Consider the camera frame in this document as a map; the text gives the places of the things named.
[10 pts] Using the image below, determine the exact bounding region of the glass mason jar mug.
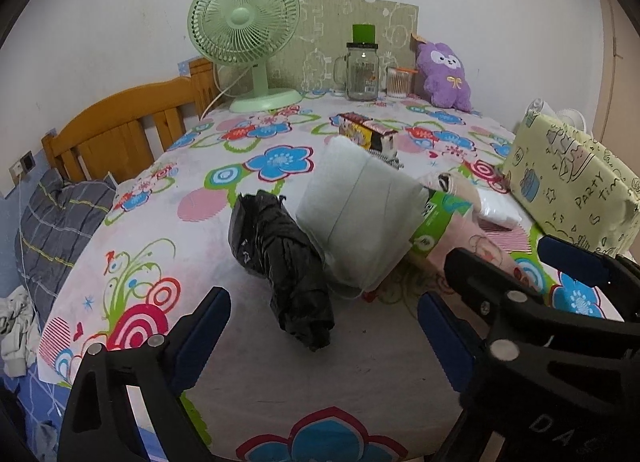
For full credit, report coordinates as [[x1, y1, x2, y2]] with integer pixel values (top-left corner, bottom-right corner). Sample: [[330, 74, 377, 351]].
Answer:
[[332, 42, 380, 101]]

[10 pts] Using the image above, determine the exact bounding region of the red snack box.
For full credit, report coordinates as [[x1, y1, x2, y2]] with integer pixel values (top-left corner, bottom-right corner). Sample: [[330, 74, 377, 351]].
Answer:
[[337, 112, 397, 157]]

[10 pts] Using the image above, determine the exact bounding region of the blue bed sheet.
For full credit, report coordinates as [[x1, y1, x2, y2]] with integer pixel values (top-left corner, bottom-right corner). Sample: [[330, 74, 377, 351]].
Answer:
[[9, 352, 151, 461]]

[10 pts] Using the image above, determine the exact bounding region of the white tissue pack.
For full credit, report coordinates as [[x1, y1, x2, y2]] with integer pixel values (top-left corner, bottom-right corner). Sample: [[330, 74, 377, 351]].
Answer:
[[296, 137, 430, 293]]

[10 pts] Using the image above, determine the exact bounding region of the green desk fan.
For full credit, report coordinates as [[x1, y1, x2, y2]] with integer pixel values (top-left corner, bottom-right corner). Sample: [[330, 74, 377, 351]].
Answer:
[[188, 0, 302, 113]]

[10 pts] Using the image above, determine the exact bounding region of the purple plush bunny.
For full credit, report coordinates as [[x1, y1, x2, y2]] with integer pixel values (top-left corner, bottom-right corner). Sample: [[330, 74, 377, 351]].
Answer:
[[416, 41, 473, 113]]

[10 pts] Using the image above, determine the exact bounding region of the toothpick jar orange lid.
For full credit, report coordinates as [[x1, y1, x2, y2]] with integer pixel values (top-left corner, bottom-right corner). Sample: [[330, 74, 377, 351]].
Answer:
[[386, 66, 418, 99]]

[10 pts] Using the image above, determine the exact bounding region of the floral tablecloth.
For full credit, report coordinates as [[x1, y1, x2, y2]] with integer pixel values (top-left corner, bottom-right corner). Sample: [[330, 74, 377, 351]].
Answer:
[[37, 93, 615, 461]]

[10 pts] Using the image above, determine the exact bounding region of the green tissue pack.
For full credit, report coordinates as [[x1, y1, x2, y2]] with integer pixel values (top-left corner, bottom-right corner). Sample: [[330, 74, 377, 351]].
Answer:
[[410, 190, 473, 256]]

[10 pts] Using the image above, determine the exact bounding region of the wall power socket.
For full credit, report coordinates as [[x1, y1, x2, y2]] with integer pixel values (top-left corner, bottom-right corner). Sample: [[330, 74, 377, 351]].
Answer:
[[10, 151, 36, 179]]

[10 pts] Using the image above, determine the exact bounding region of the grey plaid pillow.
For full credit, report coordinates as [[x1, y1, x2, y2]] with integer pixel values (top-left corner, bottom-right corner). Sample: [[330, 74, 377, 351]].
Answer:
[[14, 168, 116, 322]]

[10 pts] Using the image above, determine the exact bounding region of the pink wet wipes pack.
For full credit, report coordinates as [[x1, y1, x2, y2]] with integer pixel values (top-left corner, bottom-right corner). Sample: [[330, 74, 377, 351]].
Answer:
[[406, 215, 534, 286]]

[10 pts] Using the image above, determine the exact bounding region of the white standing fan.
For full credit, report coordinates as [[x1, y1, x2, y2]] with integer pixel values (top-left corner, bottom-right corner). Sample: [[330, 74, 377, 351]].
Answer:
[[525, 98, 590, 135]]

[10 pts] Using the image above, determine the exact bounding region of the yellow cartoon fabric storage box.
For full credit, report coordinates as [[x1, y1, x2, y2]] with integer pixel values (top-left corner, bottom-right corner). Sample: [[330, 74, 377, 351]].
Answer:
[[502, 110, 639, 256]]

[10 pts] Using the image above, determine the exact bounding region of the white folded napkin pack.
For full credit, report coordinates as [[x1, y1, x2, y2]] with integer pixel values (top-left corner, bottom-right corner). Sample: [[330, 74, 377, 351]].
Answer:
[[474, 188, 522, 230]]

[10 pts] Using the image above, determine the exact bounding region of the black plastic bag bundle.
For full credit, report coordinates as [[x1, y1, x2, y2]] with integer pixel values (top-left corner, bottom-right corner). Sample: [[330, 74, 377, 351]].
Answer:
[[228, 190, 335, 352]]

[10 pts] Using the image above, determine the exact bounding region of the crumpled white cloth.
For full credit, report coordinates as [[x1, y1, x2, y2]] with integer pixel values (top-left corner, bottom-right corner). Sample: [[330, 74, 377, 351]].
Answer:
[[0, 285, 40, 378]]

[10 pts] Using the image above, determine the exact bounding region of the wooden bed headboard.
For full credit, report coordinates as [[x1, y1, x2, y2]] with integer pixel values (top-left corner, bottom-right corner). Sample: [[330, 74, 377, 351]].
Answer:
[[41, 58, 218, 182]]

